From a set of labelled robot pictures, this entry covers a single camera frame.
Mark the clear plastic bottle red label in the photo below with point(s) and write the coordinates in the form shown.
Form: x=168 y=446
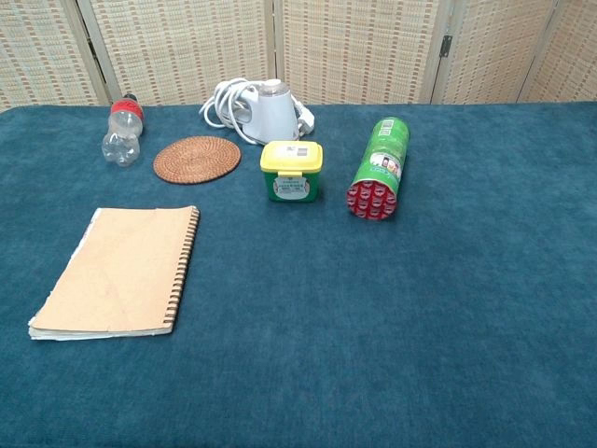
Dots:
x=122 y=135

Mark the green cylindrical snack pack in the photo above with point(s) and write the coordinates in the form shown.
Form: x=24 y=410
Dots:
x=380 y=168

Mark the black metal screen hinge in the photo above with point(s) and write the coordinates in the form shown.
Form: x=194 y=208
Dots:
x=446 y=46

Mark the yellow small container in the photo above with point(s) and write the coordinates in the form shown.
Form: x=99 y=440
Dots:
x=291 y=172

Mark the dark blue table cloth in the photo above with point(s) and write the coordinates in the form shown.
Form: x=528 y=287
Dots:
x=326 y=303

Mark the white handheld garment steamer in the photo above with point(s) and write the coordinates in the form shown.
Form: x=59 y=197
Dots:
x=268 y=116

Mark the spiral-bound kraft cover notebook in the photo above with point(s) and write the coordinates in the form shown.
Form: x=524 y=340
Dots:
x=119 y=275

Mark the round woven rattan coaster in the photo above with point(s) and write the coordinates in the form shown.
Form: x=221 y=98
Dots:
x=197 y=158

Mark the woven bamboo folding screen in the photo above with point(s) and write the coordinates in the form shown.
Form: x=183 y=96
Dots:
x=298 y=46

